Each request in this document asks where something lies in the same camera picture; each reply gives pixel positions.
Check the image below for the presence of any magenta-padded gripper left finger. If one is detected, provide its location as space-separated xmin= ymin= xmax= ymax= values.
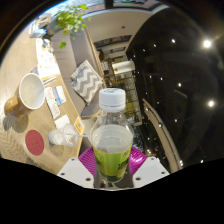
xmin=56 ymin=146 xmax=99 ymax=190

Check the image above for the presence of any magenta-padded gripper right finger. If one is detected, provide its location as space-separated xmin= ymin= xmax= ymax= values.
xmin=127 ymin=145 xmax=171 ymax=189

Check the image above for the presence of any clear green-labelled drink bottle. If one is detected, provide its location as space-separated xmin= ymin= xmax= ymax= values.
xmin=89 ymin=87 xmax=135 ymax=184

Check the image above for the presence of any clear plastic cup with straw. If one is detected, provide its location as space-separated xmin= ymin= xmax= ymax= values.
xmin=48 ymin=123 xmax=89 ymax=148

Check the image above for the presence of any yellow table card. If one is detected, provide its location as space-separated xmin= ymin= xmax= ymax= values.
xmin=73 ymin=116 xmax=86 ymax=135

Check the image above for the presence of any flat round red coaster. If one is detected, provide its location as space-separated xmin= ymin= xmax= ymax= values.
xmin=24 ymin=129 xmax=45 ymax=157

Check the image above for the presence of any white paper napkin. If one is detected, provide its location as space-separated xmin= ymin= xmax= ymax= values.
xmin=53 ymin=114 xmax=72 ymax=130

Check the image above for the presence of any blue white leaflet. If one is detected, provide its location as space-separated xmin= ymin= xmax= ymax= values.
xmin=44 ymin=85 xmax=68 ymax=120

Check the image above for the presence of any grey white chevron pillow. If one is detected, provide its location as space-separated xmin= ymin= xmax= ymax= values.
xmin=69 ymin=59 xmax=105 ymax=105

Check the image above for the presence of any brown ceramic mug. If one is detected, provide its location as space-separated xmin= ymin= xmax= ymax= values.
xmin=3 ymin=72 xmax=46 ymax=118

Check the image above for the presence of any grey curved sofa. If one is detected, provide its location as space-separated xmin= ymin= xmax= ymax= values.
xmin=49 ymin=28 xmax=108 ymax=119

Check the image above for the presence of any group of ceiling lights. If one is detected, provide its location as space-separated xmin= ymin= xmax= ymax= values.
xmin=146 ymin=36 xmax=218 ymax=168

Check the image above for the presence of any green potted plant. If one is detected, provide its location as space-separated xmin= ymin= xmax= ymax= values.
xmin=46 ymin=3 xmax=93 ymax=49

